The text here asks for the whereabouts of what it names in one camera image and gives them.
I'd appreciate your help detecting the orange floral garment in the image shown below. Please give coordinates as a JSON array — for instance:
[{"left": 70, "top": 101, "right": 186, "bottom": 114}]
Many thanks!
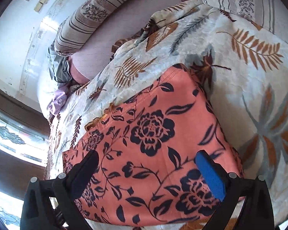
[{"left": 63, "top": 64, "right": 243, "bottom": 226}]

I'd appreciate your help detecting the stained glass window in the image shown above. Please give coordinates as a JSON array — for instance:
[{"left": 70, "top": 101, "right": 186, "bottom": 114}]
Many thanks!
[{"left": 0, "top": 112, "right": 49, "bottom": 167}]

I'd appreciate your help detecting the purple floral cloth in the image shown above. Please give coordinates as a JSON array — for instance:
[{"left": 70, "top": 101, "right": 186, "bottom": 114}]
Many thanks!
[{"left": 46, "top": 85, "right": 69, "bottom": 116}]

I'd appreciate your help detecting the grey blue pillowcase pillow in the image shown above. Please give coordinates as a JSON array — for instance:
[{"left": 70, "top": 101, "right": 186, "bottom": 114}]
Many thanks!
[{"left": 47, "top": 41, "right": 72, "bottom": 88}]

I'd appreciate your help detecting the cream leaf pattern blanket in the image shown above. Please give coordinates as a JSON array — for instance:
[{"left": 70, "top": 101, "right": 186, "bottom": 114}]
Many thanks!
[{"left": 46, "top": 0, "right": 288, "bottom": 229}]

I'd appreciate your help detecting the striped floral bolster pillow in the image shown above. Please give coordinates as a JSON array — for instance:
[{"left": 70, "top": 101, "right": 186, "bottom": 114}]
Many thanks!
[{"left": 54, "top": 0, "right": 128, "bottom": 57}]

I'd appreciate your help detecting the pink quilted bed sheet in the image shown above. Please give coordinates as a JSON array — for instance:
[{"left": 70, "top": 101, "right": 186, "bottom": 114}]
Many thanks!
[{"left": 69, "top": 0, "right": 187, "bottom": 84}]

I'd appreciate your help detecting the beige wall switch panel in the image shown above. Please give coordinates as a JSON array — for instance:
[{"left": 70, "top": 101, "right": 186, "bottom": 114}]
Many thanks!
[{"left": 34, "top": 0, "right": 49, "bottom": 12}]

